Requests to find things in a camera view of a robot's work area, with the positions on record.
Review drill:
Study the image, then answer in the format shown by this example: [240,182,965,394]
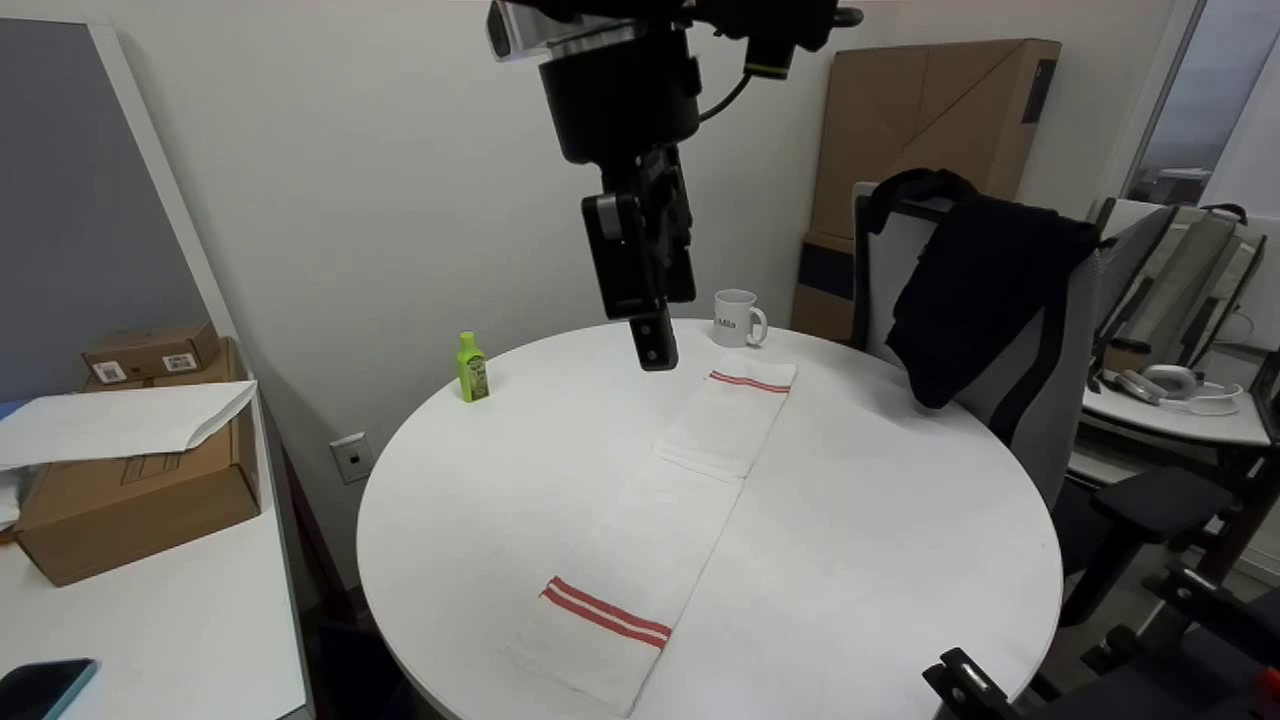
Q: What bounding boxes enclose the small brown cardboard box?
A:
[75,320,250,394]

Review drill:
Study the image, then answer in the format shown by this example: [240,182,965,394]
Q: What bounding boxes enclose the large brown cardboard box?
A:
[6,411,264,591]

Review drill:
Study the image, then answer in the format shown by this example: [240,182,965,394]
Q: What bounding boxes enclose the grey desk partition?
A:
[0,15,235,404]

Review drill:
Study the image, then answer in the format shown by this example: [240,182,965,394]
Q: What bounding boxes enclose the white paper sheet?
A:
[0,377,258,477]

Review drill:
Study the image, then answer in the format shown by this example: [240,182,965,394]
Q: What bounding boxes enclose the black office chair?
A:
[1050,445,1280,633]

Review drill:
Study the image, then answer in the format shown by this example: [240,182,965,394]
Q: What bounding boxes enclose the flat brown cardboard carton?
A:
[790,37,1066,347]

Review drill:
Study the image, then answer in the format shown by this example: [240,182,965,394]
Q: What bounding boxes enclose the black smartphone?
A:
[0,657,105,720]

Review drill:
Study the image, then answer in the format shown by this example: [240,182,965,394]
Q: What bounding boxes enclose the grey office chair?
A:
[853,175,1110,514]

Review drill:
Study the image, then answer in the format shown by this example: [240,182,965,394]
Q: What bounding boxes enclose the white office desk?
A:
[0,396,310,720]

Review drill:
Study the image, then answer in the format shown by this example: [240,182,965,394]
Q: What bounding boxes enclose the window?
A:
[1131,0,1280,205]

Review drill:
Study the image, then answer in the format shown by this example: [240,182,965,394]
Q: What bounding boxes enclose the white side table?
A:
[1073,377,1274,493]

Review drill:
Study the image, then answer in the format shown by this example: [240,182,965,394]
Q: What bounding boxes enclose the black jacket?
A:
[870,164,1102,411]

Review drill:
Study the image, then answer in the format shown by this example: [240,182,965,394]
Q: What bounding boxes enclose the white ceramic mug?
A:
[706,284,771,354]

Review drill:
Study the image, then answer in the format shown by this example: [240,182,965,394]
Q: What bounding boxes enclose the small green bottle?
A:
[452,327,493,408]

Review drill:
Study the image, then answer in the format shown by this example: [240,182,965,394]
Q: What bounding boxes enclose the white towel red stripes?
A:
[502,354,802,713]

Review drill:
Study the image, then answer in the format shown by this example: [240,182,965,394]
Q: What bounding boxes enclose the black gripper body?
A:
[535,23,702,200]

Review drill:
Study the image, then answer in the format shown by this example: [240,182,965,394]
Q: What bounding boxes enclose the grey folded panels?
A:
[1092,196,1272,377]

